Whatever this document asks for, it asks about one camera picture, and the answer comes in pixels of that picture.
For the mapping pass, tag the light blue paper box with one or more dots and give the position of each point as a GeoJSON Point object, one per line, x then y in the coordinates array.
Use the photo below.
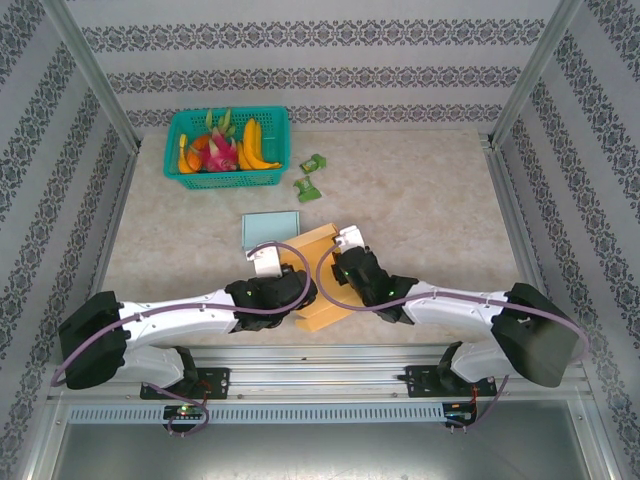
{"type": "Point", "coordinates": [270, 227]}

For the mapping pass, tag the green snack packet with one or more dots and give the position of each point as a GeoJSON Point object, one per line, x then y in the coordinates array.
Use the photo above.
{"type": "Point", "coordinates": [307, 190]}
{"type": "Point", "coordinates": [313, 164]}

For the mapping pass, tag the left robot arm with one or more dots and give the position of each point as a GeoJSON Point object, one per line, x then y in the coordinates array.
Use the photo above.
{"type": "Point", "coordinates": [175, 315]}

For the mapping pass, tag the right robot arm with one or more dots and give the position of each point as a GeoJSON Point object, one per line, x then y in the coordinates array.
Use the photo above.
{"type": "Point", "coordinates": [460, 302]}

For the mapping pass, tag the grey metal panel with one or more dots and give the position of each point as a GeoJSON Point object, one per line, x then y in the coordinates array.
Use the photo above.
{"type": "Point", "coordinates": [320, 455]}

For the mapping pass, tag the orange mango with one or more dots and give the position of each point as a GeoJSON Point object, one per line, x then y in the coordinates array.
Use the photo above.
{"type": "Point", "coordinates": [189, 162]}

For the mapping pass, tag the pink dragon fruit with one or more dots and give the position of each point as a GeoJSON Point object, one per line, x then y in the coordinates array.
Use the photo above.
{"type": "Point", "coordinates": [220, 155]}

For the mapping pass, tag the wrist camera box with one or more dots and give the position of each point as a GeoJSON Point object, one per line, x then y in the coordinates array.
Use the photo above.
{"type": "Point", "coordinates": [352, 236]}
{"type": "Point", "coordinates": [267, 262]}

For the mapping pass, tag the aluminium side rail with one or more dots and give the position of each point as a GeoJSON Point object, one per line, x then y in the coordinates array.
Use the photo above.
{"type": "Point", "coordinates": [114, 220]}
{"type": "Point", "coordinates": [515, 225]}

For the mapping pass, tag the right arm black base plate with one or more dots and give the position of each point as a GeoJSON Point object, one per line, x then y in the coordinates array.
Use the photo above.
{"type": "Point", "coordinates": [425, 382]}

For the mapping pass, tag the aluminium frame post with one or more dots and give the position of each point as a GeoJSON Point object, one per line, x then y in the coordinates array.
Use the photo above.
{"type": "Point", "coordinates": [90, 75]}
{"type": "Point", "coordinates": [540, 65]}

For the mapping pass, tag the red orange fruit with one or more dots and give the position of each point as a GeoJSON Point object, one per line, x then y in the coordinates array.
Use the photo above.
{"type": "Point", "coordinates": [198, 144]}

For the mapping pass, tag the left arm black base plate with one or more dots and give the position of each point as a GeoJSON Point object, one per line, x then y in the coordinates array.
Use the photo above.
{"type": "Point", "coordinates": [217, 382]}

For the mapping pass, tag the orange paper box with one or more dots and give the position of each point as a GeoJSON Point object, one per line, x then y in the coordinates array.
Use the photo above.
{"type": "Point", "coordinates": [312, 245]}

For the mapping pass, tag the teal plastic basket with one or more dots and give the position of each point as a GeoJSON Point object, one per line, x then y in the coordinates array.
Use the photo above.
{"type": "Point", "coordinates": [225, 182]}

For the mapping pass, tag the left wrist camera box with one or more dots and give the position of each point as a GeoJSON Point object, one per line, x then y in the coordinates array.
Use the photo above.
{"type": "Point", "coordinates": [267, 262]}

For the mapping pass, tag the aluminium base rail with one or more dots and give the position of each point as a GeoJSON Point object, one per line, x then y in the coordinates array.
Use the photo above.
{"type": "Point", "coordinates": [320, 375]}

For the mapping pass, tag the small yellow banana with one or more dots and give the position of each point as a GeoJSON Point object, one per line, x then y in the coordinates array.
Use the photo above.
{"type": "Point", "coordinates": [183, 142]}

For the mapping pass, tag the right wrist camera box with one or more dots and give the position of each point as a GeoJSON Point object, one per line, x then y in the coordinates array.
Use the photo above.
{"type": "Point", "coordinates": [352, 236]}

